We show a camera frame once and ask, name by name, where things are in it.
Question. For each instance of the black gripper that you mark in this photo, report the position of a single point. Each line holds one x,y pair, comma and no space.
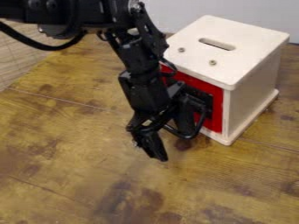
153,101

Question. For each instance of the white wooden box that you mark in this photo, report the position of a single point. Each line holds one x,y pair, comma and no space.
230,60

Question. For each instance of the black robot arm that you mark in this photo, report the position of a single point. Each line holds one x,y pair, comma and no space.
55,24

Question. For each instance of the black metal drawer handle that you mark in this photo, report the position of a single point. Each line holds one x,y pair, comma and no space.
189,117

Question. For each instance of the red drawer front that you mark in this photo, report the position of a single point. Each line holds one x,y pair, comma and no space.
209,94

